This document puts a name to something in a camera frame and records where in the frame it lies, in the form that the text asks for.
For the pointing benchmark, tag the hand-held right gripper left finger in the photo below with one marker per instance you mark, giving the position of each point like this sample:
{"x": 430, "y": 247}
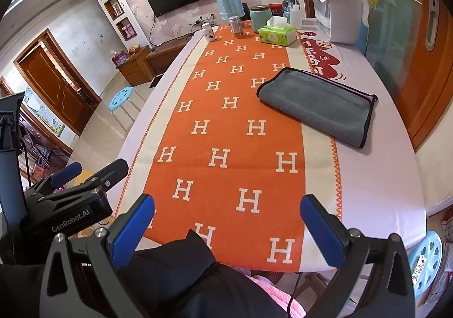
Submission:
{"x": 131, "y": 233}

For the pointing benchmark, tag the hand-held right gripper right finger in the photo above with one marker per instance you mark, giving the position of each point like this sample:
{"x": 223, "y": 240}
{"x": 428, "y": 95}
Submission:
{"x": 324, "y": 234}

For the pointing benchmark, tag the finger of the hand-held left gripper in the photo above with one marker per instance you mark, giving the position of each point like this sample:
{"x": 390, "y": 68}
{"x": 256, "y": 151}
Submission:
{"x": 65, "y": 174}
{"x": 109, "y": 172}

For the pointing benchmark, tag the grey towel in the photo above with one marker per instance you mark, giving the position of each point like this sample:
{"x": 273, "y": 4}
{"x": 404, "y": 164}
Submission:
{"x": 315, "y": 105}

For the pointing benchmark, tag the person's black garment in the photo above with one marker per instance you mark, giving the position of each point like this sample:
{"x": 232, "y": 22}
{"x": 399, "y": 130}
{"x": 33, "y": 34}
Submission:
{"x": 184, "y": 279}

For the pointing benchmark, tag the white tablecloth with red print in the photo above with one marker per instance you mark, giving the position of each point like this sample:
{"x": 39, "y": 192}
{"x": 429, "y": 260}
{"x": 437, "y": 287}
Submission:
{"x": 371, "y": 180}

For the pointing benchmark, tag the pink cloth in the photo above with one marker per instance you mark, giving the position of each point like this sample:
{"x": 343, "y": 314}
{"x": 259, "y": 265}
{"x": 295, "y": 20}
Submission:
{"x": 279, "y": 298}

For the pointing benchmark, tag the blue round stool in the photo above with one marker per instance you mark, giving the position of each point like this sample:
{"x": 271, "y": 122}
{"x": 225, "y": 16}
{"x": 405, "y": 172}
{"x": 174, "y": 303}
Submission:
{"x": 122, "y": 94}
{"x": 426, "y": 261}

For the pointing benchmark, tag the brown wooden door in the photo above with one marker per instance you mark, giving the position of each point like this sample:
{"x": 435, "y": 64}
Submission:
{"x": 60, "y": 87}

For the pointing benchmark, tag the black door mat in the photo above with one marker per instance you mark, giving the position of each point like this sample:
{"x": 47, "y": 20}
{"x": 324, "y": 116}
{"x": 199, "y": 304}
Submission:
{"x": 155, "y": 82}

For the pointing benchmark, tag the wooden television cabinet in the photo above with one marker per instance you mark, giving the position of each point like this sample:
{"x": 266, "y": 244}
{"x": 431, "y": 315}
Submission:
{"x": 141, "y": 63}

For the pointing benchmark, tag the red box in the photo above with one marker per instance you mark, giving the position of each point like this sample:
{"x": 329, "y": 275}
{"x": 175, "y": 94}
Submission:
{"x": 119, "y": 57}

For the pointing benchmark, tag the orange printed table runner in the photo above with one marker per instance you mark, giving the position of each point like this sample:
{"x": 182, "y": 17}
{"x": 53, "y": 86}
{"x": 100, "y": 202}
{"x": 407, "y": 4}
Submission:
{"x": 226, "y": 119}

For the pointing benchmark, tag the white pill bottle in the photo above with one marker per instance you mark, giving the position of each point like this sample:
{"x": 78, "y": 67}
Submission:
{"x": 208, "y": 32}

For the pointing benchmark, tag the wooden sliding door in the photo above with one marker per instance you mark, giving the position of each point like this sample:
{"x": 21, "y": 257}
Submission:
{"x": 424, "y": 91}

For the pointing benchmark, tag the glass jar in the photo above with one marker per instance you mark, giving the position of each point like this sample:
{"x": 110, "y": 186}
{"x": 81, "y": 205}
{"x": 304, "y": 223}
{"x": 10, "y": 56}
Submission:
{"x": 236, "y": 29}

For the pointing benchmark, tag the green tissue pack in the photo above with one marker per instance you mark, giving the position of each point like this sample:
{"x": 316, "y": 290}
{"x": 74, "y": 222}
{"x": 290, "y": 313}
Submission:
{"x": 278, "y": 36}

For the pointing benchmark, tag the light blue plastic cup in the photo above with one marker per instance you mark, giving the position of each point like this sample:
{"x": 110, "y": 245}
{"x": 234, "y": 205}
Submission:
{"x": 228, "y": 2}

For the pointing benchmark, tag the teal lidded jar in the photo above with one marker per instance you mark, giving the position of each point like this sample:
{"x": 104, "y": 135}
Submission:
{"x": 261, "y": 20}

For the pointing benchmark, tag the white water dispenser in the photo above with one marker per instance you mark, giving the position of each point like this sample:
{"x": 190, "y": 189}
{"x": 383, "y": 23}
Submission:
{"x": 345, "y": 17}

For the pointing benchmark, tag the white squeeze bottle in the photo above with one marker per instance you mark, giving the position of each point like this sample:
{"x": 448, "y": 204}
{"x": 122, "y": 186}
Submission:
{"x": 296, "y": 17}

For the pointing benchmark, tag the wall poster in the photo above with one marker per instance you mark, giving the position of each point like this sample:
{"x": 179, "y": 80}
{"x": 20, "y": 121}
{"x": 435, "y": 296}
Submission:
{"x": 46, "y": 116}

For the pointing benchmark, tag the white wall niche shelf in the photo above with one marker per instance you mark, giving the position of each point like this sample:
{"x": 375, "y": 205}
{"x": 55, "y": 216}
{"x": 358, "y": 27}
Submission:
{"x": 113, "y": 8}

